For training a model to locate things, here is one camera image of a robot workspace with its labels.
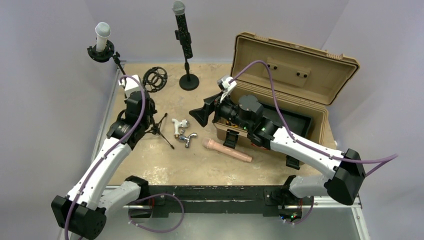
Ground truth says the black round-base stand centre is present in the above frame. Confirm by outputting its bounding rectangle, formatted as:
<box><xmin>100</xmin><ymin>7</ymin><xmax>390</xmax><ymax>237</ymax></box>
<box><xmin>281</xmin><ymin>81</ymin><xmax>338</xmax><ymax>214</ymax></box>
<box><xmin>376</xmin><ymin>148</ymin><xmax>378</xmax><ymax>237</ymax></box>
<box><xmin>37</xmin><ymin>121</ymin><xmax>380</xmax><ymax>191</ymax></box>
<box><xmin>174</xmin><ymin>30</ymin><xmax>200</xmax><ymax>91</ymax></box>

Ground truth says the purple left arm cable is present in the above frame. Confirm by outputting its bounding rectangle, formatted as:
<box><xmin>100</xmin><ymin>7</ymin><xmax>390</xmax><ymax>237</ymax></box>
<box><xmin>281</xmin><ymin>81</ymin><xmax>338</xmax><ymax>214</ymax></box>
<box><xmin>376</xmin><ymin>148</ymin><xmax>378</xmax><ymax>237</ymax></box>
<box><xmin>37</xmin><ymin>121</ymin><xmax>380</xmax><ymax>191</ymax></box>
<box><xmin>63</xmin><ymin>74</ymin><xmax>147</xmax><ymax>240</ymax></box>

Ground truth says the black speckled microphone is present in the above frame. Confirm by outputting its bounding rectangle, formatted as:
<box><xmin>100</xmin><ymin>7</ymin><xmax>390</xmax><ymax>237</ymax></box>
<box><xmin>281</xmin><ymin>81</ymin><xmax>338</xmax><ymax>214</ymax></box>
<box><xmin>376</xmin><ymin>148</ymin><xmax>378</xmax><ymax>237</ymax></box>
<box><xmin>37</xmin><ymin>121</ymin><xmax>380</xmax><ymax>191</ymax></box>
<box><xmin>172</xmin><ymin>0</ymin><xmax>193</xmax><ymax>59</ymax></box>

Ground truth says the yellow black tool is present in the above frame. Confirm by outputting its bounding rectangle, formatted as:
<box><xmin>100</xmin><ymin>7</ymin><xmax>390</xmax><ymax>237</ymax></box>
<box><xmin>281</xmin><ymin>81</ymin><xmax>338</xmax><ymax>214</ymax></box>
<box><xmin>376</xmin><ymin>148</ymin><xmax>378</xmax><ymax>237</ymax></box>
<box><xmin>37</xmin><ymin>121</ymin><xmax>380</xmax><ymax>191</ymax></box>
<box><xmin>225</xmin><ymin>120</ymin><xmax>238</xmax><ymax>128</ymax></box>

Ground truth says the pink rose-gold microphone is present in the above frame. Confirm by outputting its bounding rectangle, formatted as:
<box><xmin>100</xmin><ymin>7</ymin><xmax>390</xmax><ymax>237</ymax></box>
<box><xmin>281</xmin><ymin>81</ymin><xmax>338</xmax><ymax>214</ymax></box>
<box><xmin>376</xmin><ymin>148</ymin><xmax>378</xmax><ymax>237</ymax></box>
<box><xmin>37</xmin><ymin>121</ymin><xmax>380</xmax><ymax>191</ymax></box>
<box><xmin>202</xmin><ymin>137</ymin><xmax>253</xmax><ymax>163</ymax></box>

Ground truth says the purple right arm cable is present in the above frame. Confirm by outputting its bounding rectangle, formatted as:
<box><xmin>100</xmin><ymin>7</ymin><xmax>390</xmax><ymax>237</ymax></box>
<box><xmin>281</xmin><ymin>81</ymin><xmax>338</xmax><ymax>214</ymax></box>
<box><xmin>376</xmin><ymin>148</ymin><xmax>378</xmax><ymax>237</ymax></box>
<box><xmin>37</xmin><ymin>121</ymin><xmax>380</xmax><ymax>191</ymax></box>
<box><xmin>231</xmin><ymin>60</ymin><xmax>399</xmax><ymax>178</ymax></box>

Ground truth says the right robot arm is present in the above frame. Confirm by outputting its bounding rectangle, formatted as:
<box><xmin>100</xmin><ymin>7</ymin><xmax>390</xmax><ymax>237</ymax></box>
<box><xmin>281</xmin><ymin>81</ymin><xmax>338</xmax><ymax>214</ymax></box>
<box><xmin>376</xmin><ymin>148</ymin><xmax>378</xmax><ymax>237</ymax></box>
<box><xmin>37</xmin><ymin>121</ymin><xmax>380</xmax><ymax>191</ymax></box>
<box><xmin>189</xmin><ymin>93</ymin><xmax>366</xmax><ymax>206</ymax></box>

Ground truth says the black round-base stand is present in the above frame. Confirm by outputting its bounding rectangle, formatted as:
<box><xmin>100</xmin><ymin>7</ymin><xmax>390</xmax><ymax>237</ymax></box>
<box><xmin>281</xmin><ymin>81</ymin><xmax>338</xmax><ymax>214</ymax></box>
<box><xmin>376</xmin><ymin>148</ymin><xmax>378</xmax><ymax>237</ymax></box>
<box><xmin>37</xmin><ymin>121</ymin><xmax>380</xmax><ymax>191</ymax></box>
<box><xmin>87</xmin><ymin>40</ymin><xmax>126</xmax><ymax>75</ymax></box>
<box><xmin>174</xmin><ymin>30</ymin><xmax>200</xmax><ymax>91</ymax></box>

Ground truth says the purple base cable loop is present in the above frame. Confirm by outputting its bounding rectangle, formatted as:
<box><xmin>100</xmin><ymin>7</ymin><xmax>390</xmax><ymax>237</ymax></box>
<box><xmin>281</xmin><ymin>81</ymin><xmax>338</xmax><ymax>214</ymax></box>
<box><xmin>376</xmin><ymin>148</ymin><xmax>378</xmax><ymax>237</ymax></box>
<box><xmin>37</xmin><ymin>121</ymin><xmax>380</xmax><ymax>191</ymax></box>
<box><xmin>127</xmin><ymin>193</ymin><xmax>185</xmax><ymax>234</ymax></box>

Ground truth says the chrome metal faucet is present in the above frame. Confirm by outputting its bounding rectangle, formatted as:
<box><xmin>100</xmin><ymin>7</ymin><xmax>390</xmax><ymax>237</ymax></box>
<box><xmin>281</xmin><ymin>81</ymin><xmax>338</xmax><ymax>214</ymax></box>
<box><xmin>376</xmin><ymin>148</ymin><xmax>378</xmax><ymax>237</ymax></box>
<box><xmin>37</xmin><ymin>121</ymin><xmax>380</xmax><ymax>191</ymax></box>
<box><xmin>177</xmin><ymin>132</ymin><xmax>198</xmax><ymax>148</ymax></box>

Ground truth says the black round-base stand left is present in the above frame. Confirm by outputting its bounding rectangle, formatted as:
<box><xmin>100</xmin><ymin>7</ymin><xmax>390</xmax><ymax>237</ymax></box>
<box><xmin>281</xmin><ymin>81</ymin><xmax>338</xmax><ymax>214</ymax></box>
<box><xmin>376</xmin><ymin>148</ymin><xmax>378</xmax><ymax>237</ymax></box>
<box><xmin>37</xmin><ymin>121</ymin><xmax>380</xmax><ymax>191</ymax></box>
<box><xmin>87</xmin><ymin>40</ymin><xmax>126</xmax><ymax>75</ymax></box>

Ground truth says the white silver microphone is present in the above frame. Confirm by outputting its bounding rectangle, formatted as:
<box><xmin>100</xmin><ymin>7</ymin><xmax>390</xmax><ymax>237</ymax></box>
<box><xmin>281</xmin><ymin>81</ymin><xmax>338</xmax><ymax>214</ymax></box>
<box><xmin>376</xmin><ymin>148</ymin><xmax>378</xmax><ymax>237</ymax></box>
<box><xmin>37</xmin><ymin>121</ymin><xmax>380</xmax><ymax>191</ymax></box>
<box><xmin>95</xmin><ymin>22</ymin><xmax>111</xmax><ymax>52</ymax></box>

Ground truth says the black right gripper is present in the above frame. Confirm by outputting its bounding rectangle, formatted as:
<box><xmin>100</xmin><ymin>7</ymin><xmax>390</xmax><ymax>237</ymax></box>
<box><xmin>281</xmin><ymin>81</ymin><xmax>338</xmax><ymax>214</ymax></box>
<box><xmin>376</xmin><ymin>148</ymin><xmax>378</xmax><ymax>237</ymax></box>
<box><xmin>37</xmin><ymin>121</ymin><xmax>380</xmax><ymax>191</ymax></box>
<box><xmin>189</xmin><ymin>90</ymin><xmax>252</xmax><ymax>131</ymax></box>

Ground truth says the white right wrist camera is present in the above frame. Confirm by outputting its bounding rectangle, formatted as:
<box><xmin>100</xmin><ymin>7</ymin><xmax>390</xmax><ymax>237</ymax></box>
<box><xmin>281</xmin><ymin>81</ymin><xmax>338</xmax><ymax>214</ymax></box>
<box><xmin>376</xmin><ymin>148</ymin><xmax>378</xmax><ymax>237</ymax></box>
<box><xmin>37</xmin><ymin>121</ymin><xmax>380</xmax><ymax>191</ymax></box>
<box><xmin>217</xmin><ymin>75</ymin><xmax>237</xmax><ymax>103</ymax></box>

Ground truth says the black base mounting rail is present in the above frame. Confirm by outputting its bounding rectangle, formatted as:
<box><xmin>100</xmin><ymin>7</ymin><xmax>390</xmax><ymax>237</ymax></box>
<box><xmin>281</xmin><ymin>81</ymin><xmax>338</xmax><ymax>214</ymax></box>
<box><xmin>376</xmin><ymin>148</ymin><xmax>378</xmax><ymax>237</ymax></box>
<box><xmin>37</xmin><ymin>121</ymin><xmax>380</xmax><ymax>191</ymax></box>
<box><xmin>129</xmin><ymin>185</ymin><xmax>313</xmax><ymax>220</ymax></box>

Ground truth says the tan plastic tool case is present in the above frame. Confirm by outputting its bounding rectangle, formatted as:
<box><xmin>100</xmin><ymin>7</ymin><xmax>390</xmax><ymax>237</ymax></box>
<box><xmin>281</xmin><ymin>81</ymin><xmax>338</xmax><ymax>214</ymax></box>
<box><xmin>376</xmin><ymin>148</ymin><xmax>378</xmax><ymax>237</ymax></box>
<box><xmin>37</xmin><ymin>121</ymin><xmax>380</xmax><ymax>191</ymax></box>
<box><xmin>230</xmin><ymin>32</ymin><xmax>360</xmax><ymax>149</ymax></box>

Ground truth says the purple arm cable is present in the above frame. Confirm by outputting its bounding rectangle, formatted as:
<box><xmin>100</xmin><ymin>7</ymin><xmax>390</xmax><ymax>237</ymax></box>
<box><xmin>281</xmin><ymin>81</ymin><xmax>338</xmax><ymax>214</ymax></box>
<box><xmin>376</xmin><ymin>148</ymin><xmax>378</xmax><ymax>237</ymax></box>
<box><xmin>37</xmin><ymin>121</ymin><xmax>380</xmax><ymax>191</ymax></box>
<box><xmin>231</xmin><ymin>60</ymin><xmax>399</xmax><ymax>178</ymax></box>
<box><xmin>63</xmin><ymin>74</ymin><xmax>147</xmax><ymax>240</ymax></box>

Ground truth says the white plastic faucet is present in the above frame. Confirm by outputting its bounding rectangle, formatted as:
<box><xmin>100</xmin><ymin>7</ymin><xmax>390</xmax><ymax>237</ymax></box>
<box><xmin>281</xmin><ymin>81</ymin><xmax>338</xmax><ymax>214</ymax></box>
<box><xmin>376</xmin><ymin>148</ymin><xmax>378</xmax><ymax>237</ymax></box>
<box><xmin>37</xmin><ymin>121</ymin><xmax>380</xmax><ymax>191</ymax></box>
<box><xmin>171</xmin><ymin>118</ymin><xmax>190</xmax><ymax>139</ymax></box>

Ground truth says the black tripod microphone stand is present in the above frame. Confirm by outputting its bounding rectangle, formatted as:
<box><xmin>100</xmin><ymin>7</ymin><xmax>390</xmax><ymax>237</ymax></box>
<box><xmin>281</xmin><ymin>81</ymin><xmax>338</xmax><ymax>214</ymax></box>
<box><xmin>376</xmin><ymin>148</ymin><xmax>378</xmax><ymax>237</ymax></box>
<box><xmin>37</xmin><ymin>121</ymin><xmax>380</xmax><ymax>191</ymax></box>
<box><xmin>142</xmin><ymin>66</ymin><xmax>175</xmax><ymax>150</ymax></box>

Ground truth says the black tray in case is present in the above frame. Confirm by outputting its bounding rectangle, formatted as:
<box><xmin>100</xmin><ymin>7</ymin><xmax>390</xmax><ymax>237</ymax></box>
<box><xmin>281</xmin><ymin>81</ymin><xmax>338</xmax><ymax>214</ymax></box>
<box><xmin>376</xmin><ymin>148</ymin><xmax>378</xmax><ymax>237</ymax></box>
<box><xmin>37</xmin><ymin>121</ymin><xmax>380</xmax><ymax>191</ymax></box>
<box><xmin>261</xmin><ymin>103</ymin><xmax>314</xmax><ymax>138</ymax></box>

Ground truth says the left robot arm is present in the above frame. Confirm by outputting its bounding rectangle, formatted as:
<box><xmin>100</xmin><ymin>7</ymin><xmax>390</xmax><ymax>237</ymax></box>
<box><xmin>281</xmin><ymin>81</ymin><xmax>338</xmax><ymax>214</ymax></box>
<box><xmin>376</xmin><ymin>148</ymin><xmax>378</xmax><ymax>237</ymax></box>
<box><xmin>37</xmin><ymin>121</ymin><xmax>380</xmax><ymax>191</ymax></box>
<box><xmin>51</xmin><ymin>90</ymin><xmax>157</xmax><ymax>240</ymax></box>

